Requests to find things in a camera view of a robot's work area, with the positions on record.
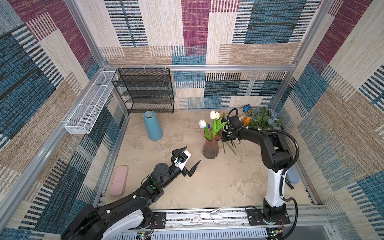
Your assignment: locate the pink glasses case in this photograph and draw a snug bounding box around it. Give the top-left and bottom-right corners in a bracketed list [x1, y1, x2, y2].
[110, 166, 129, 196]

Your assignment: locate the teal cylindrical vase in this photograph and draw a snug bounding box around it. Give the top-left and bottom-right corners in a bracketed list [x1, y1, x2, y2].
[143, 111, 163, 141]

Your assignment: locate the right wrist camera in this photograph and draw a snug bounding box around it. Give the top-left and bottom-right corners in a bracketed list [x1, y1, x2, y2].
[223, 121, 232, 133]

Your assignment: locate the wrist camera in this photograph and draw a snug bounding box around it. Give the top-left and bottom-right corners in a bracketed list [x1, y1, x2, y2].
[223, 121, 232, 133]
[174, 150, 191, 170]

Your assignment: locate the dusty blue hydrangea bunch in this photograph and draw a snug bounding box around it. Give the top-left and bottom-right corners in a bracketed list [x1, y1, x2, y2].
[246, 107, 284, 130]

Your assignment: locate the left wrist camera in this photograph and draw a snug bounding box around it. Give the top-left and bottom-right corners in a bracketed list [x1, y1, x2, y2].
[174, 150, 191, 170]

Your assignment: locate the black wire mesh shelf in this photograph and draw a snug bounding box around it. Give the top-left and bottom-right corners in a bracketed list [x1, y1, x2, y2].
[112, 68, 175, 114]

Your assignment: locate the white wire mesh basket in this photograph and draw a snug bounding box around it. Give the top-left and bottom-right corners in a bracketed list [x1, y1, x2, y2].
[65, 71, 115, 135]

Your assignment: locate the blue glasses case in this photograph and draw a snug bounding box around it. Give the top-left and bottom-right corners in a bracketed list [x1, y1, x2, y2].
[286, 165, 300, 184]

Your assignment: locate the black white marker pen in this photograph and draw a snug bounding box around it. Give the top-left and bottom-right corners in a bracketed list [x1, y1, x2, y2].
[285, 179, 294, 190]

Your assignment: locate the blue rose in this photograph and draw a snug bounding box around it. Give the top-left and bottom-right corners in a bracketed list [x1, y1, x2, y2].
[243, 104, 252, 113]

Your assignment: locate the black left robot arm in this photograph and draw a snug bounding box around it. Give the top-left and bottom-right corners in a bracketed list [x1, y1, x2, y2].
[61, 148, 197, 240]

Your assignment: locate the blue tulip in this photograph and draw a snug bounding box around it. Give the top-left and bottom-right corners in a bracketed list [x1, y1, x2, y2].
[222, 141, 237, 156]

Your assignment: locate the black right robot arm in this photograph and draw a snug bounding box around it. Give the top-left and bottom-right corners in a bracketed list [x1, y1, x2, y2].
[222, 116, 300, 225]

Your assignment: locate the orange marigold flower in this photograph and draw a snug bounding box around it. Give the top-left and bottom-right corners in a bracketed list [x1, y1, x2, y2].
[244, 117, 251, 126]

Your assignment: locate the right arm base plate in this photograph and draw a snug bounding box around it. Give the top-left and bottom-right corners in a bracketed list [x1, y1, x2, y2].
[245, 205, 291, 226]

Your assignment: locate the aluminium mounting rail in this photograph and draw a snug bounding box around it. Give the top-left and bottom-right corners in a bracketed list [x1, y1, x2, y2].
[153, 205, 333, 230]

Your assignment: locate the pink ribbed glass vase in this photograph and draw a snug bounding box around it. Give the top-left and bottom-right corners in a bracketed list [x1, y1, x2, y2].
[202, 131, 223, 159]

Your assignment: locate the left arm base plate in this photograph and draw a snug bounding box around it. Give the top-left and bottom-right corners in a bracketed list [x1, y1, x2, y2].
[139, 212, 167, 230]

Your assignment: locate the white tulip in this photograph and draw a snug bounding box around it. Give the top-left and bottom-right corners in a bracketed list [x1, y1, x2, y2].
[199, 120, 212, 140]
[210, 111, 221, 140]

